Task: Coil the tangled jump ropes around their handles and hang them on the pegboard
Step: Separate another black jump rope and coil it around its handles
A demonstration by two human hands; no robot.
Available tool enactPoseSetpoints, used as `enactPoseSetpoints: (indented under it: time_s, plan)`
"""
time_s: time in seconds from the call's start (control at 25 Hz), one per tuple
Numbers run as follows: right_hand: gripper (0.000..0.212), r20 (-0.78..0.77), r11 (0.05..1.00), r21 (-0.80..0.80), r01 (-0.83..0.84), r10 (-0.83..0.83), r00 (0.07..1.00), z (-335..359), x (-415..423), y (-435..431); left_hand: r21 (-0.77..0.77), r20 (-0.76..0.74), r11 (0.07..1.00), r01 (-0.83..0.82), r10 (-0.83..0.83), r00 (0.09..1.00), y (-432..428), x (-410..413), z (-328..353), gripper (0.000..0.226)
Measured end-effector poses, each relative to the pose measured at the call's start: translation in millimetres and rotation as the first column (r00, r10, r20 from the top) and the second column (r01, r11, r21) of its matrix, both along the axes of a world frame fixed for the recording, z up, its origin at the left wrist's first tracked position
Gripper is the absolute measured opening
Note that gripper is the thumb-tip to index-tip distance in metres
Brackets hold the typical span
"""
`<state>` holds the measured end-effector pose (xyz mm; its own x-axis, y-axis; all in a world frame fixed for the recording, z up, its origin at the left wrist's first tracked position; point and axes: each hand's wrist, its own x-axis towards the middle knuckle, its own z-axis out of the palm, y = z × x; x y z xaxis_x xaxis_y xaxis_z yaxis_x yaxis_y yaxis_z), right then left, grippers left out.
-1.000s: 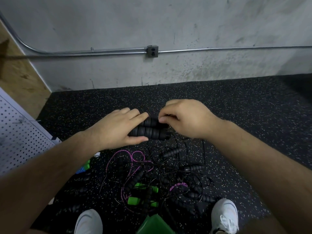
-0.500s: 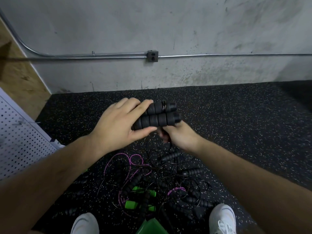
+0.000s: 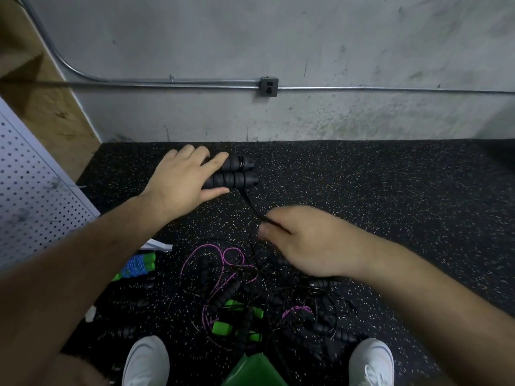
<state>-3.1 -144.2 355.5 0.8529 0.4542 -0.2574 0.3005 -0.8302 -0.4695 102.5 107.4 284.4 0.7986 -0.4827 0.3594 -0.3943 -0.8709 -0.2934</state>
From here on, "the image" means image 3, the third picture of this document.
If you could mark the person's right hand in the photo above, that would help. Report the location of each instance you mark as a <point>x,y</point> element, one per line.
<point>318,238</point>

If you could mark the person's left hand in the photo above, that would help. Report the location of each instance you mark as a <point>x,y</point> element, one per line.
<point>181,185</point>

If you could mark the white pegboard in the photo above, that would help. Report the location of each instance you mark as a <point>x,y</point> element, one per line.
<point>36,197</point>

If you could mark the person's right forearm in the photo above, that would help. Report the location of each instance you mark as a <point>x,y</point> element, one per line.
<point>442,309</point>

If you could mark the person's left forearm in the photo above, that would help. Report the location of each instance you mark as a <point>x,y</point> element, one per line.
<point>64,293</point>

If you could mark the white pegboard stand foot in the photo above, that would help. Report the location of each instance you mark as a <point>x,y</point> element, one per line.
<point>157,245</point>

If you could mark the metal conduit pipe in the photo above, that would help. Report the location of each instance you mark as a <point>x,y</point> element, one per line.
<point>161,82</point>

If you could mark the grey electrical junction box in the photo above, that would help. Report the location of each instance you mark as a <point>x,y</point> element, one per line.
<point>268,86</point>

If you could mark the white right shoe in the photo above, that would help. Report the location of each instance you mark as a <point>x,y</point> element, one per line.
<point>372,362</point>

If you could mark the white shoe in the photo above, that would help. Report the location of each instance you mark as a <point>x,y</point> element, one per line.
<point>372,362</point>
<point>146,362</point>

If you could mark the white left shoe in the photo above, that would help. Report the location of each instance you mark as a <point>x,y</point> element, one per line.
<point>146,362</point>

